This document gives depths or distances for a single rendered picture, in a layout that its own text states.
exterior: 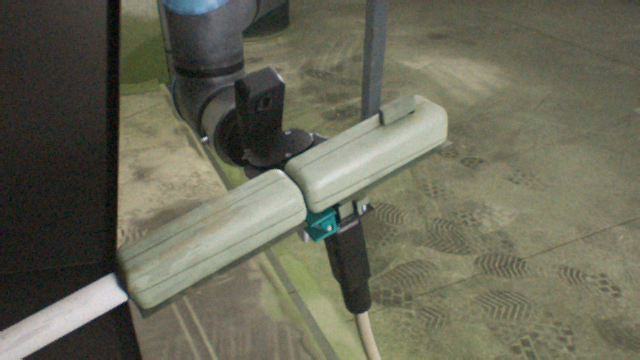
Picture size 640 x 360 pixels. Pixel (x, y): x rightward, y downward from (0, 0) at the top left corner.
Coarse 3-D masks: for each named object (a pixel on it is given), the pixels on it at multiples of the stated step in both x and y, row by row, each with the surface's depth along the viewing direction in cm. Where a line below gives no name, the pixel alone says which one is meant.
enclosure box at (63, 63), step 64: (0, 0) 49; (64, 0) 51; (0, 64) 51; (64, 64) 53; (0, 128) 54; (64, 128) 56; (0, 192) 57; (64, 192) 60; (0, 256) 60; (64, 256) 63; (0, 320) 55; (128, 320) 57
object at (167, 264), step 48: (336, 144) 47; (384, 144) 46; (432, 144) 49; (240, 192) 44; (288, 192) 43; (336, 192) 45; (144, 240) 42; (192, 240) 41; (240, 240) 42; (336, 240) 50; (96, 288) 40; (144, 288) 40; (192, 288) 43; (0, 336) 38; (48, 336) 39
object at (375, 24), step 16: (368, 0) 157; (384, 0) 155; (368, 16) 159; (384, 16) 158; (368, 32) 161; (384, 32) 161; (368, 48) 163; (384, 48) 163; (368, 64) 165; (368, 80) 167; (368, 96) 170; (368, 112) 173
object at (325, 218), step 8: (328, 208) 47; (312, 216) 47; (320, 216) 46; (328, 216) 46; (312, 224) 46; (320, 224) 46; (328, 224) 47; (336, 224) 47; (312, 232) 48; (320, 232) 48; (328, 232) 48; (320, 240) 47
